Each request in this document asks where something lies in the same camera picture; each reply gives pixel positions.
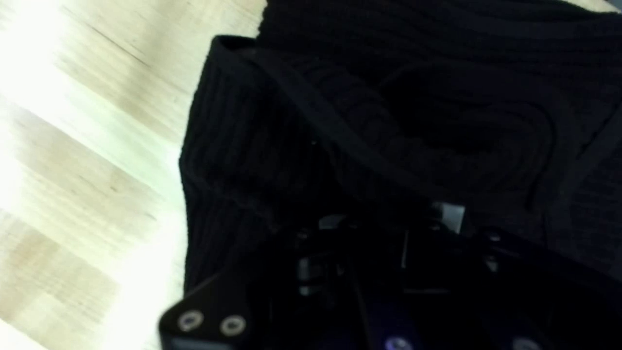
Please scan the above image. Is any black towel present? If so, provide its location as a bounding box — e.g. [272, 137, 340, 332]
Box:
[177, 0, 622, 301]

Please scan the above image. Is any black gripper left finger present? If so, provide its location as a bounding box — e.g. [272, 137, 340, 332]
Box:
[158, 211, 381, 350]

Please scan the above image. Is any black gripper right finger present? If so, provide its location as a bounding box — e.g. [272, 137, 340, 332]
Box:
[399, 200, 622, 350]

